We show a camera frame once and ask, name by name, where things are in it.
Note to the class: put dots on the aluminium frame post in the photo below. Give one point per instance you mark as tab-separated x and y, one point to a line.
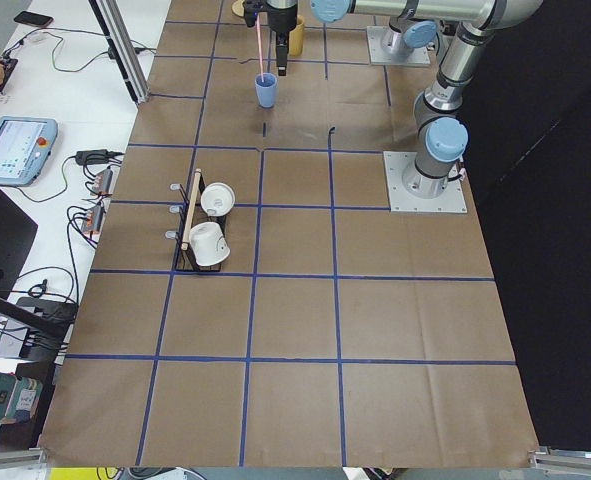
115	32

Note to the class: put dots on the orange grey adapter box lower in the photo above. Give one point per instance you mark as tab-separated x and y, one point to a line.
93	220

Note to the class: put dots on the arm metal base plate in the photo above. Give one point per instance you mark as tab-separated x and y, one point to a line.
409	48
411	192

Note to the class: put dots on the pink chopstick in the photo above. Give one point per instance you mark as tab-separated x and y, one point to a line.
259	47

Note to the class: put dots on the light blue plastic cup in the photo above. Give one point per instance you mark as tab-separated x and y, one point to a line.
266	85

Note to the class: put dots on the brown paper table cover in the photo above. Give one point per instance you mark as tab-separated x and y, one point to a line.
336	332

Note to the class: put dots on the round wooden coaster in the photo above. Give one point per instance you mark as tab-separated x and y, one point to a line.
238	8

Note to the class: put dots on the teach pendant tablet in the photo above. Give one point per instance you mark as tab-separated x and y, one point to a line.
25	145

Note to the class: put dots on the orange grey adapter box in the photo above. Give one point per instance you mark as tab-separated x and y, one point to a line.
93	220
102	182

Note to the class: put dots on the orange grey adapter box upper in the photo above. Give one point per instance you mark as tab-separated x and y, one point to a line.
102	182

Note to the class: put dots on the black smartphone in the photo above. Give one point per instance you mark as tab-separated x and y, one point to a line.
33	19

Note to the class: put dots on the black power adapter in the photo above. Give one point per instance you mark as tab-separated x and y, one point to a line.
92	157

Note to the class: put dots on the black wire cup rack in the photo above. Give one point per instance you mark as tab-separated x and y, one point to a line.
184	261

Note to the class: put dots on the grey usb hub dock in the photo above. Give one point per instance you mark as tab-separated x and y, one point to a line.
15	344

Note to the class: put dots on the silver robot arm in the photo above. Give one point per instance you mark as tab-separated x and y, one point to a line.
443	139
401	14

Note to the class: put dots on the white mug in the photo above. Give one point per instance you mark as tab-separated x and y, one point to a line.
217	199
208	244

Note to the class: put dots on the wooden rack handle rod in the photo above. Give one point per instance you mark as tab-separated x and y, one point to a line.
190	208

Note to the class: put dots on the white mug rear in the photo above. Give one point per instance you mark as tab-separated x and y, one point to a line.
217	199

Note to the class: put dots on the white mug front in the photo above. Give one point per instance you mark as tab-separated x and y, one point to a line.
208	244

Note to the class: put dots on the bamboo chopstick holder cylinder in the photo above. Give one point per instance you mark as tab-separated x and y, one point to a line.
296	37

